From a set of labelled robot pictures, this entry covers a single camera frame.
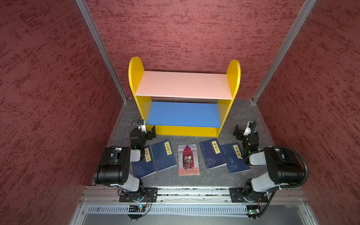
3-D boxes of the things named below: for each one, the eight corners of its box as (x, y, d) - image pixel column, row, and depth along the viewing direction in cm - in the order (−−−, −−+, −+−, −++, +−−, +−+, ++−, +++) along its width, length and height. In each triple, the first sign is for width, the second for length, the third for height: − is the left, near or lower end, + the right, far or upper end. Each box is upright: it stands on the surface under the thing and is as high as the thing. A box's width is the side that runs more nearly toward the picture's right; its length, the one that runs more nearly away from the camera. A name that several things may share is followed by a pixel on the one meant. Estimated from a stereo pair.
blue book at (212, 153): (207, 169, 85) (207, 168, 83) (199, 143, 96) (199, 141, 95) (226, 165, 87) (227, 164, 85) (216, 139, 98) (216, 138, 96)
